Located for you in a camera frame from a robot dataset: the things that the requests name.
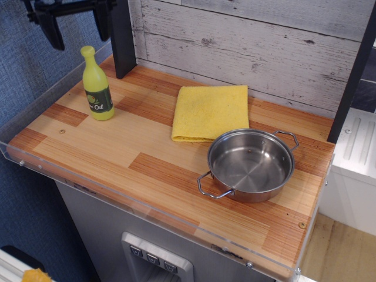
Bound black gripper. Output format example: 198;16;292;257
23;0;117;51

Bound yellow-green olive oil bottle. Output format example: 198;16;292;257
80;46;115;121

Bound clear acrylic table guard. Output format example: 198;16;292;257
1;58;334;281

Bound yellow folded cloth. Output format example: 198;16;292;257
172;85;249;142

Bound stainless steel pot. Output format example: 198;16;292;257
197;129;299;203

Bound grey toy fridge cabinet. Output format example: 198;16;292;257
57;182;272;281

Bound silver dispenser panel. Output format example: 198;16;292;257
122;232;194;281

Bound orange object bottom left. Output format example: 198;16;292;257
21;268;53;282

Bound white toy sink unit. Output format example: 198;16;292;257
318;108;375;235

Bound black left vertical post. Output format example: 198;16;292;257
109;0;137;79

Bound black vertical post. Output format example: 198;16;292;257
327;1;375;144
109;0;137;79

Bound white aluminium frame corner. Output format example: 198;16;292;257
1;248;32;282

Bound black right vertical post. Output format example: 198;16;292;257
327;1;375;144

